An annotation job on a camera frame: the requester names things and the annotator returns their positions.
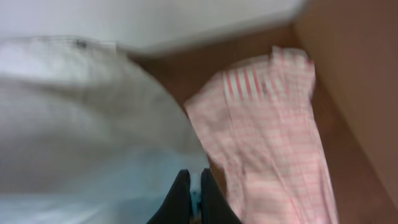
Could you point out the red white striped shirt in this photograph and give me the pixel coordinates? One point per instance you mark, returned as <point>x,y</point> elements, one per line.
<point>255,121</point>

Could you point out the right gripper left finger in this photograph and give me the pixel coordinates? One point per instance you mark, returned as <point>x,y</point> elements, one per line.
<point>176,207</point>

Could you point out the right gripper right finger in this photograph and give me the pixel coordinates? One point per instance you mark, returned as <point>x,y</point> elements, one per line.
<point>214,208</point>

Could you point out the white t-shirt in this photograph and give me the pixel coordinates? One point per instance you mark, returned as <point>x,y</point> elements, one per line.
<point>87,136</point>

